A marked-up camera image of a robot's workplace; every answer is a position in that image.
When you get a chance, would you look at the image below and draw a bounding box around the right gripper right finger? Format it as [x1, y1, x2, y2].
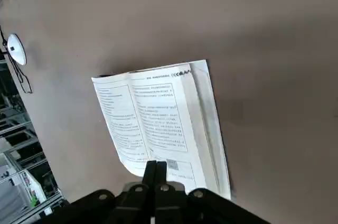
[155, 160, 270, 224]

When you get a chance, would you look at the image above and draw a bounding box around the black lamp power cable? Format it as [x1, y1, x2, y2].
[0, 25, 34, 95]

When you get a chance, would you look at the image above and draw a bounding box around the white blue cover book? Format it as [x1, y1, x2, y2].
[91, 59, 233, 201]

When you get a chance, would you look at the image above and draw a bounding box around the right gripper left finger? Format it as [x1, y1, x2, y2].
[63, 160, 157, 224]

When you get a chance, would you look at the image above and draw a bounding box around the metal frame rack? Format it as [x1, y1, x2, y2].
[0, 57, 67, 224]

